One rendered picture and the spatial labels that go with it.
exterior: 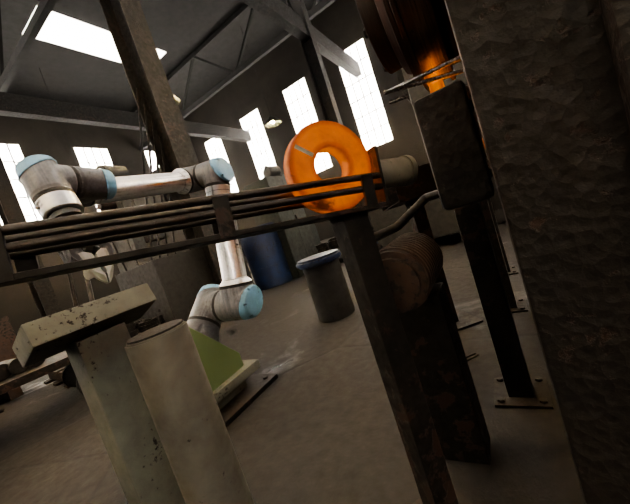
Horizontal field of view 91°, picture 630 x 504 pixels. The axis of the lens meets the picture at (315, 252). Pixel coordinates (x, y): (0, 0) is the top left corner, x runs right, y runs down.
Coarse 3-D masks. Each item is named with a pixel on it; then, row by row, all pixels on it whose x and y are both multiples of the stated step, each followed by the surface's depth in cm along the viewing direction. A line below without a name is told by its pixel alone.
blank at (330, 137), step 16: (304, 128) 51; (320, 128) 52; (336, 128) 53; (304, 144) 50; (320, 144) 52; (336, 144) 53; (352, 144) 54; (288, 160) 49; (304, 160) 50; (352, 160) 54; (368, 160) 55; (288, 176) 50; (304, 176) 50; (304, 192) 50; (320, 208) 51; (336, 208) 52
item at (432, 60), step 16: (400, 0) 66; (416, 0) 66; (400, 16) 68; (416, 16) 68; (400, 32) 69; (416, 32) 70; (432, 32) 69; (416, 48) 73; (432, 48) 72; (416, 64) 75; (432, 64) 76
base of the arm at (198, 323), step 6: (192, 318) 137; (198, 318) 136; (204, 318) 137; (192, 324) 134; (198, 324) 134; (204, 324) 135; (210, 324) 137; (216, 324) 140; (198, 330) 133; (204, 330) 133; (210, 330) 135; (216, 330) 138; (210, 336) 133; (216, 336) 136
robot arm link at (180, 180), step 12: (180, 168) 138; (192, 168) 140; (120, 180) 109; (132, 180) 113; (144, 180) 118; (156, 180) 123; (168, 180) 128; (180, 180) 134; (192, 180) 139; (120, 192) 108; (132, 192) 113; (144, 192) 118; (156, 192) 124; (168, 192) 131; (180, 192) 140; (192, 192) 144; (84, 204) 95; (96, 204) 104
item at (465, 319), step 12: (420, 168) 126; (420, 180) 127; (432, 180) 127; (396, 192) 152; (408, 192) 127; (420, 192) 127; (396, 204) 135; (408, 204) 137; (420, 216) 136; (420, 228) 136; (444, 276) 138; (456, 312) 149; (456, 324) 137; (468, 324) 133
